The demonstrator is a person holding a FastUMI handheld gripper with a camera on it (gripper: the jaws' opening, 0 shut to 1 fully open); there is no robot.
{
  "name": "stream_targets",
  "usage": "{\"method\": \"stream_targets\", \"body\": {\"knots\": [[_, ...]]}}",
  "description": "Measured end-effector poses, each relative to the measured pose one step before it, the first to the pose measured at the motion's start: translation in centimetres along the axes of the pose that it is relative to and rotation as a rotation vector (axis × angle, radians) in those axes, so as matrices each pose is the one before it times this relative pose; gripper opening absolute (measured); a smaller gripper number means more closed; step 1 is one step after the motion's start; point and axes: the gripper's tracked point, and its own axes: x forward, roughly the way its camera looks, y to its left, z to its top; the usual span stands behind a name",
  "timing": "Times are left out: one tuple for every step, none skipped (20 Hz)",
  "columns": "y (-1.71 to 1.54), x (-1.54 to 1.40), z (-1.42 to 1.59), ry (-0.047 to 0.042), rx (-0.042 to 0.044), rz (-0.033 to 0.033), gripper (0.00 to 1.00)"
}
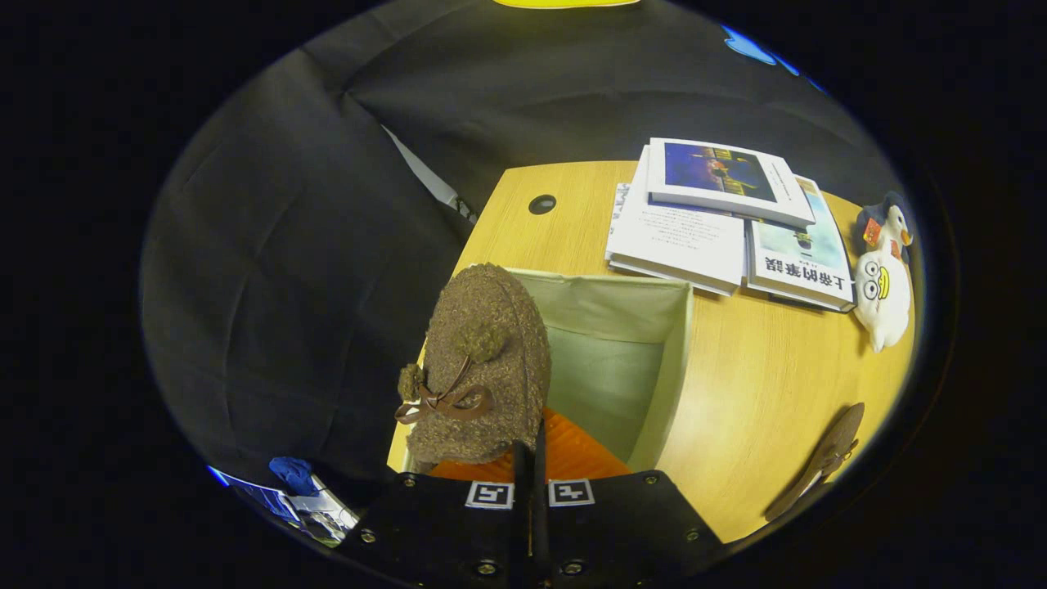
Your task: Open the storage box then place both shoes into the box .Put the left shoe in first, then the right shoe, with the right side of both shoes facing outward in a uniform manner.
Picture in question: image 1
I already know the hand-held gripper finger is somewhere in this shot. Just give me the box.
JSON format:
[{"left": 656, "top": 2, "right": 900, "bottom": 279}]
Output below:
[
  {"left": 532, "top": 407, "right": 725, "bottom": 589},
  {"left": 334, "top": 440, "right": 534, "bottom": 589}
]

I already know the beige fabric storage box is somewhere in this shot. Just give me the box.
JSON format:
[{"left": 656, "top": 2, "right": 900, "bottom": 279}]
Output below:
[{"left": 386, "top": 268, "right": 694, "bottom": 475}]

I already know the brown fuzzy shoe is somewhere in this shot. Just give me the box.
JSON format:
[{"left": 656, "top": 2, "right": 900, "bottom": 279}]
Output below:
[
  {"left": 763, "top": 402, "right": 866, "bottom": 522},
  {"left": 394, "top": 263, "right": 552, "bottom": 467}
]

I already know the blue crumpled cloth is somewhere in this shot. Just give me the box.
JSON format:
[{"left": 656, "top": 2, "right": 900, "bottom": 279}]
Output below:
[{"left": 269, "top": 456, "right": 316, "bottom": 497}]

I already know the white text cover book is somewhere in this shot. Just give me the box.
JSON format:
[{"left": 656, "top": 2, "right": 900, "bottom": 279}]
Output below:
[{"left": 605, "top": 147, "right": 747, "bottom": 297}]

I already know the black backdrop cloth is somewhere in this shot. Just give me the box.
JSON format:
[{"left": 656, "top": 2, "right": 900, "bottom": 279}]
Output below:
[{"left": 139, "top": 0, "right": 901, "bottom": 492}]

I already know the pale landscape cover book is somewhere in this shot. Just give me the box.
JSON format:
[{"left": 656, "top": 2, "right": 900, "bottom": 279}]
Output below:
[{"left": 744, "top": 176, "right": 856, "bottom": 313}]

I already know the book with blue picture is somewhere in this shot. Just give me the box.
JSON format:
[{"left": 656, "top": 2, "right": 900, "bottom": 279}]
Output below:
[{"left": 646, "top": 137, "right": 816, "bottom": 229}]

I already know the white duck plush toy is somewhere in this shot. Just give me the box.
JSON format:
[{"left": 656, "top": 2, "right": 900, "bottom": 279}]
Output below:
[{"left": 853, "top": 250, "right": 913, "bottom": 353}]

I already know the grey penguin plush toy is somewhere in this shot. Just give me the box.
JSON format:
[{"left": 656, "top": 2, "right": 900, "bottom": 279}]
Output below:
[{"left": 853, "top": 191, "right": 914, "bottom": 264}]

